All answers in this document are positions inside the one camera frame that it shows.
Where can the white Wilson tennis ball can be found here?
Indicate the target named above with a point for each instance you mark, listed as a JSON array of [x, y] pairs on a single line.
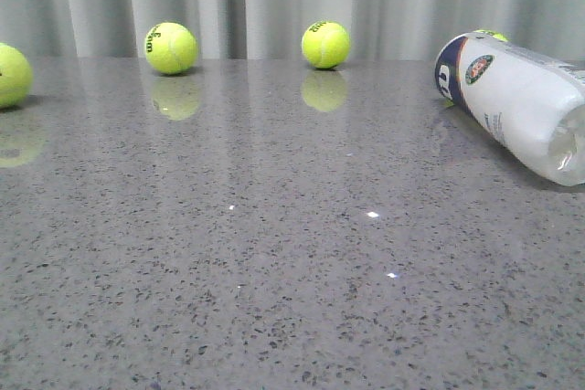
[[530, 103]]

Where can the centre tennis ball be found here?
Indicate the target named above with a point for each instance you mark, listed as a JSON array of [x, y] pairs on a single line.
[[325, 44]]

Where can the far left tennis ball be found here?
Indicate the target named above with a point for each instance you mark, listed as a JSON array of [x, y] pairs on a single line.
[[16, 76]]

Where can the right Roland Garros tennis ball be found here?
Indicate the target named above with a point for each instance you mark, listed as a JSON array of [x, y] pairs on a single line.
[[493, 34]]

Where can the grey pleated curtain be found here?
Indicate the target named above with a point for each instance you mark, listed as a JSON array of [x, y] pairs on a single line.
[[261, 29]]

